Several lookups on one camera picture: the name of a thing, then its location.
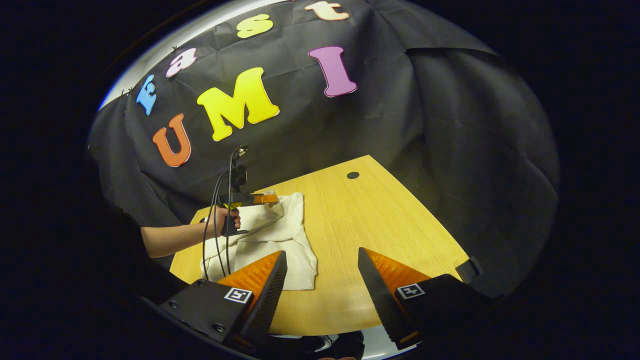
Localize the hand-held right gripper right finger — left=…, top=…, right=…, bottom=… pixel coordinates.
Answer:
left=357, top=247, right=501, bottom=351

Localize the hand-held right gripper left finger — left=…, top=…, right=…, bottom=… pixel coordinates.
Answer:
left=160, top=250, right=289, bottom=351

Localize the cream sweatshirt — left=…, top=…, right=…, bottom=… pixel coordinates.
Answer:
left=200, top=191, right=319, bottom=291

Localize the black table edge block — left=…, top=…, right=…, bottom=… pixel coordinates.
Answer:
left=456, top=256, right=484, bottom=284

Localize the black backdrop cloth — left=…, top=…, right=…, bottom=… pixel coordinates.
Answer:
left=87, top=0, right=561, bottom=301

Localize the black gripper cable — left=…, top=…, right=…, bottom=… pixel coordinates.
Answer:
left=225, top=149, right=240, bottom=276
left=201, top=170, right=232, bottom=281

